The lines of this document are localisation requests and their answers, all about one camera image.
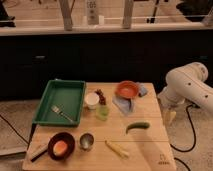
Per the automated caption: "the green plastic tray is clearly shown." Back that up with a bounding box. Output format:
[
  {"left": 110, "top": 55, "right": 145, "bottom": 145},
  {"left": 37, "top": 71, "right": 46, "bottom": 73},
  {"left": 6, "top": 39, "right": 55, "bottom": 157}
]
[{"left": 33, "top": 80, "right": 86, "bottom": 127}]

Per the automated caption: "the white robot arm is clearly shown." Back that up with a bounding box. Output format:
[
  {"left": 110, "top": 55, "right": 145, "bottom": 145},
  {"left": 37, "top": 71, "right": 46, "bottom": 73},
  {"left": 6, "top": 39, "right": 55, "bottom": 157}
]
[{"left": 157, "top": 62, "right": 213, "bottom": 126}]

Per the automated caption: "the red grapes bunch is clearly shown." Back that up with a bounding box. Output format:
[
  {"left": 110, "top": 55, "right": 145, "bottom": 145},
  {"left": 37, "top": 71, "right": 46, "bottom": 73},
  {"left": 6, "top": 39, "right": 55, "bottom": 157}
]
[{"left": 95, "top": 89, "right": 106, "bottom": 105}]

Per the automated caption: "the silver fork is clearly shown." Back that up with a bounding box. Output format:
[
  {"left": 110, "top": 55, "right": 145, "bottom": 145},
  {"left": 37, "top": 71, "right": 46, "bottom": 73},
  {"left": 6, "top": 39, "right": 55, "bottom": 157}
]
[{"left": 51, "top": 106, "right": 74, "bottom": 123}]

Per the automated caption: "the white cup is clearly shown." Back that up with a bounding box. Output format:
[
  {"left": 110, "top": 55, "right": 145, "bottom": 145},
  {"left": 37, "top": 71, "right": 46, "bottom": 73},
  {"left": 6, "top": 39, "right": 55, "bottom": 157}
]
[{"left": 84, "top": 93, "right": 99, "bottom": 109}]

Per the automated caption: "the orange bowl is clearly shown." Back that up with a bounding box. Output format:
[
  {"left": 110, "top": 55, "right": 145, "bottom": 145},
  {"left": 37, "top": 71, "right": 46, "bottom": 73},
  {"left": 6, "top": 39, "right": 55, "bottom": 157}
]
[{"left": 115, "top": 81, "right": 139, "bottom": 99}]

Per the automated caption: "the blue cloth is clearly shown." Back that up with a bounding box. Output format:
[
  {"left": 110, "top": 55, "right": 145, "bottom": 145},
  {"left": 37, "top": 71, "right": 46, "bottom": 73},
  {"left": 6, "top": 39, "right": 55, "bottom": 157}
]
[{"left": 112, "top": 82, "right": 148, "bottom": 115}]

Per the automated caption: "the orange fruit in bowl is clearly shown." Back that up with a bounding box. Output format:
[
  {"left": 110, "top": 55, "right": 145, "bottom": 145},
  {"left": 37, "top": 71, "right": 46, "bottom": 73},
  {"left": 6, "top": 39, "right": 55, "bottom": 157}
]
[{"left": 53, "top": 140, "right": 68, "bottom": 156}]

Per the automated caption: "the green pepper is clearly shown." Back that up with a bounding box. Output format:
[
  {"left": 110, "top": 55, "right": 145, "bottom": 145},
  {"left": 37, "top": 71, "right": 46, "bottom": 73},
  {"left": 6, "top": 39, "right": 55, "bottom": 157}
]
[{"left": 125, "top": 122, "right": 150, "bottom": 134}]

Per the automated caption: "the metal cup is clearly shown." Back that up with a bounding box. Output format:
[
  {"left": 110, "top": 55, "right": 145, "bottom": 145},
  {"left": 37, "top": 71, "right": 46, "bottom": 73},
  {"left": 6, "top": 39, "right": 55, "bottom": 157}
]
[{"left": 80, "top": 133, "right": 94, "bottom": 151}]

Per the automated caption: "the dark brown bowl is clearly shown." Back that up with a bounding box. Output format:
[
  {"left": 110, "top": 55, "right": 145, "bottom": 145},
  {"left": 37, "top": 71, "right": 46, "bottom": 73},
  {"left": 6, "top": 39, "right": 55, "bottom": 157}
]
[{"left": 47, "top": 132, "right": 75, "bottom": 160}]

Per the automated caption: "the green translucent cup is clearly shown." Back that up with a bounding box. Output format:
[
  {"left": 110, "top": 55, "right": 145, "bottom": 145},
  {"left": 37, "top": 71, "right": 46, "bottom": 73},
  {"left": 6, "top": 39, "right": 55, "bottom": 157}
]
[{"left": 96, "top": 105, "right": 109, "bottom": 121}]

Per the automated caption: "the black cable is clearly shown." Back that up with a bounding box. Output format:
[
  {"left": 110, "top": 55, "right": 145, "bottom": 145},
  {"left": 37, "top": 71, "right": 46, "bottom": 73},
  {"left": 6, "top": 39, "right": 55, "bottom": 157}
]
[{"left": 169, "top": 103, "right": 198, "bottom": 153}]

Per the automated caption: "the black handled knife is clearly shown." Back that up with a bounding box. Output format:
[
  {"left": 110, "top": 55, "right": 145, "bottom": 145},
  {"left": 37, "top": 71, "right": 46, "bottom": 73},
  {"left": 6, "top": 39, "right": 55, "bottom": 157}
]
[{"left": 30, "top": 144, "right": 48, "bottom": 162}]

